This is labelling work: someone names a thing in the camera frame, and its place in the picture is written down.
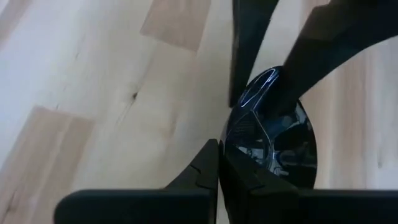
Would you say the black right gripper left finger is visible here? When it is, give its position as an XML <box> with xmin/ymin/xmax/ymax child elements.
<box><xmin>54</xmin><ymin>139</ymin><xmax>220</xmax><ymax>224</ymax></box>

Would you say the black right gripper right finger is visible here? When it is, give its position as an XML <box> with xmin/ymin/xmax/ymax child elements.
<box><xmin>219</xmin><ymin>141</ymin><xmax>398</xmax><ymax>224</ymax></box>

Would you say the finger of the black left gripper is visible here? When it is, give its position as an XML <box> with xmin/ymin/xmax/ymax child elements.
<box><xmin>267</xmin><ymin>0</ymin><xmax>398</xmax><ymax>118</ymax></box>
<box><xmin>229</xmin><ymin>0</ymin><xmax>280</xmax><ymax>108</ymax></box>

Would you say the black leaf-shaped mini plate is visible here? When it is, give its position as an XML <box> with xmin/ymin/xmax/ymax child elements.
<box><xmin>219</xmin><ymin>65</ymin><xmax>318</xmax><ymax>190</ymax></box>

